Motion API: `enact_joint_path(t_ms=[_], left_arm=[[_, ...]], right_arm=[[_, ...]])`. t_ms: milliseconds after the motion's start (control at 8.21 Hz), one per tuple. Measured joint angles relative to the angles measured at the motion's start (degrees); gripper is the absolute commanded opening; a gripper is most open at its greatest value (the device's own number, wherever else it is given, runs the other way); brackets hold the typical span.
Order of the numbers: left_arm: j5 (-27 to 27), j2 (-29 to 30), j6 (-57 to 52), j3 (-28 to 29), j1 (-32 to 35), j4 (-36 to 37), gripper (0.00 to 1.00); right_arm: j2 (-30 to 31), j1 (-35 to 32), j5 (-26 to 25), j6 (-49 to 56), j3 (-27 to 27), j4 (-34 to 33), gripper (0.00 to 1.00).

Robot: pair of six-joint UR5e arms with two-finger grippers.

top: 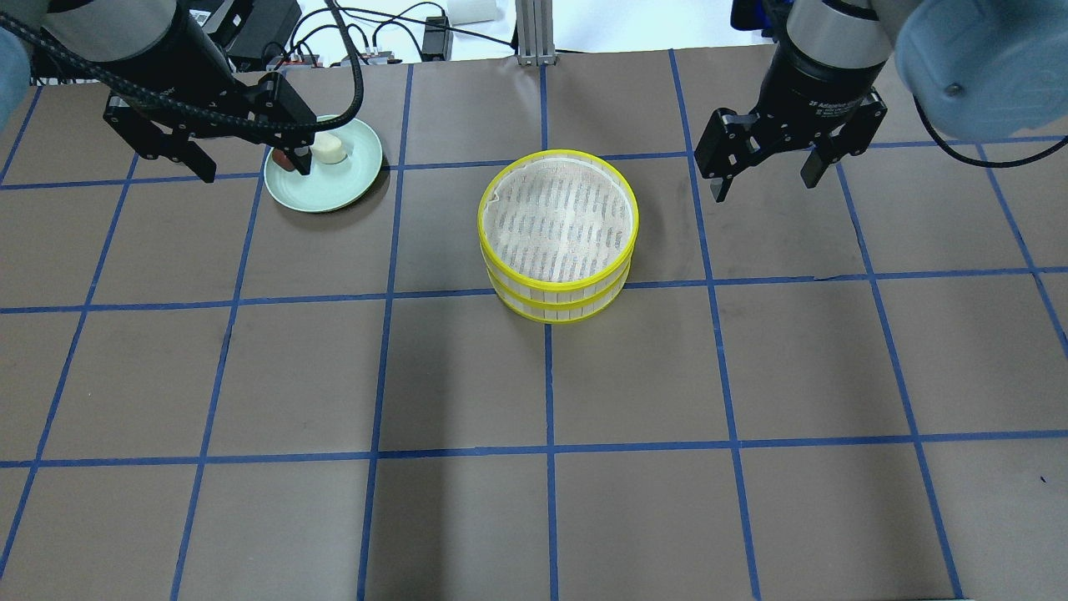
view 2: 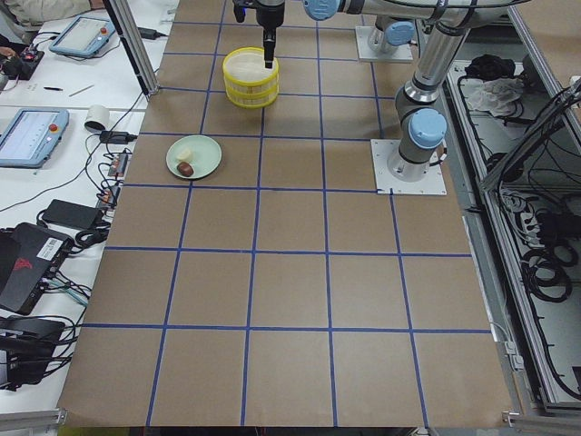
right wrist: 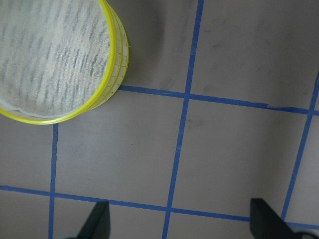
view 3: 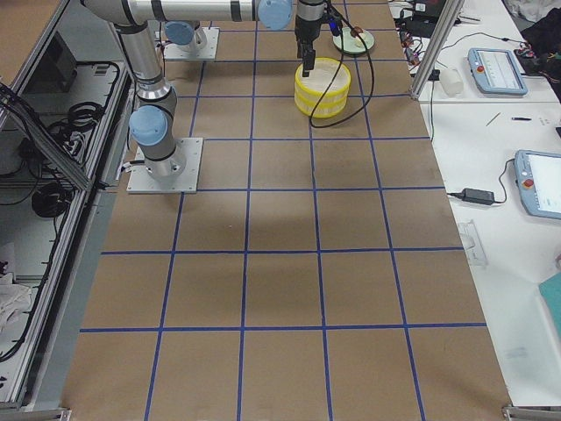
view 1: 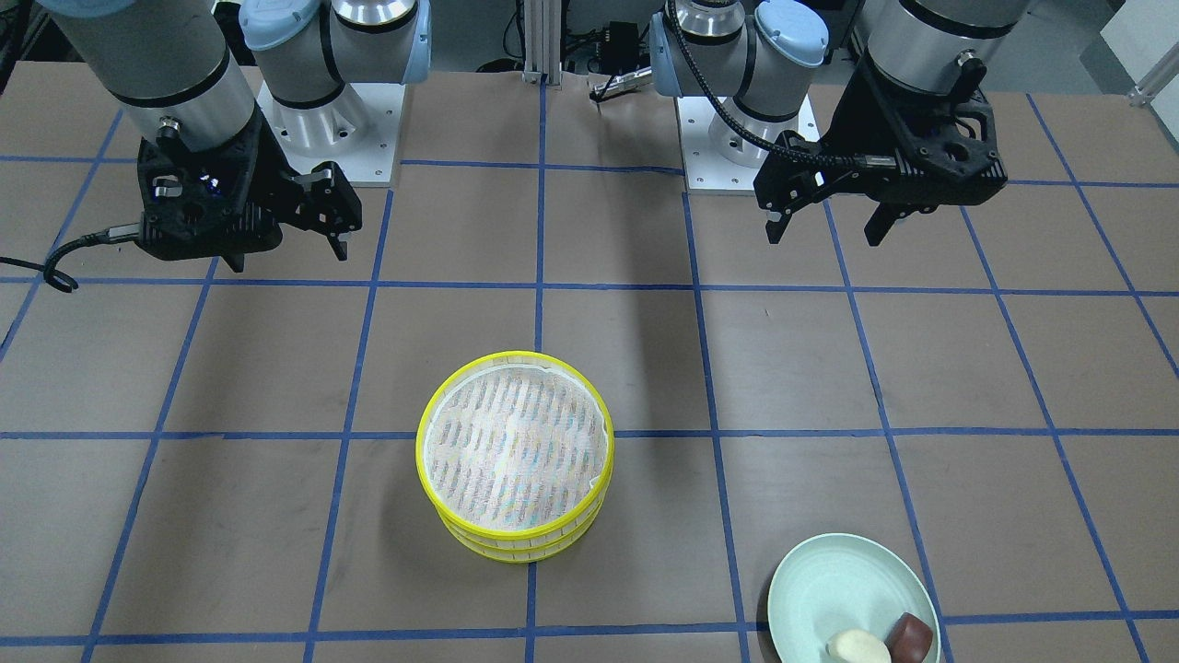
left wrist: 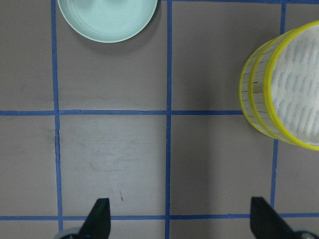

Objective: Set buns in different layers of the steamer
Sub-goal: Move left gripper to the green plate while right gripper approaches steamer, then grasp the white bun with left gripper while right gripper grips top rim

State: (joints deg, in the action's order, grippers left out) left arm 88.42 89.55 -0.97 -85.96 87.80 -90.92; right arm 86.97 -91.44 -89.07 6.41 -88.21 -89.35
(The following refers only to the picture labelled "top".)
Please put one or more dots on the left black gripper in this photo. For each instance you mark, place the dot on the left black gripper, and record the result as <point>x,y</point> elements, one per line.
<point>171,83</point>

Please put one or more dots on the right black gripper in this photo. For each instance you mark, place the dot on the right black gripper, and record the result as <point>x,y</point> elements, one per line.
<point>826,79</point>

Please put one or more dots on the white steamed bun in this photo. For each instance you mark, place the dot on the white steamed bun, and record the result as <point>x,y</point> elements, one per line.
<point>328,148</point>

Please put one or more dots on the yellow steamer layer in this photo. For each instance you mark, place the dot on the yellow steamer layer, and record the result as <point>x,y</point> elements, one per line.
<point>558,312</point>
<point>557,221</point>

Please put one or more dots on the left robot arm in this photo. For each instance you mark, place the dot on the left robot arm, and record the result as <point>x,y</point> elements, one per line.
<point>171,80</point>

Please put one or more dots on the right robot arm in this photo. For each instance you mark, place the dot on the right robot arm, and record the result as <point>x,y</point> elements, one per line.
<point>975,71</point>

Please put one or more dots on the white cloth steamer liner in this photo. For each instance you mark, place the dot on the white cloth steamer liner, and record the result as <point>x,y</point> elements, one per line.
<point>557,217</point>

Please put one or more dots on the brown steamed bun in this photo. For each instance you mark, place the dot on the brown steamed bun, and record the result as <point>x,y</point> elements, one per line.
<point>282,158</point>

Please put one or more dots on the light green plate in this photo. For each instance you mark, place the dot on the light green plate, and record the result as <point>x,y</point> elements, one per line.
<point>330,186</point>

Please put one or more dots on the black power adapter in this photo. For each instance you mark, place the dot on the black power adapter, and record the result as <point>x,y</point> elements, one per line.
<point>437,39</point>

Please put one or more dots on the aluminium frame post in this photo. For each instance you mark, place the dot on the aluminium frame post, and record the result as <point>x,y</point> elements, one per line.
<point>534,28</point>

